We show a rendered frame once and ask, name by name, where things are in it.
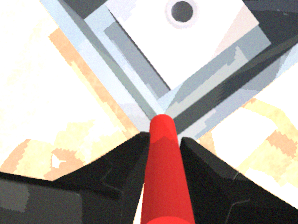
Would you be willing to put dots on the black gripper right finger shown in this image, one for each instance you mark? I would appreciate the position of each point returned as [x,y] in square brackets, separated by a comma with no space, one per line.
[221,195]

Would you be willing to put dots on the red peg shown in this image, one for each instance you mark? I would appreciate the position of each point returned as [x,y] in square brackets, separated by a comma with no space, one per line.
[165,196]

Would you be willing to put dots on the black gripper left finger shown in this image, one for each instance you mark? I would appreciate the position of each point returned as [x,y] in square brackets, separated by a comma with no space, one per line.
[104,191]

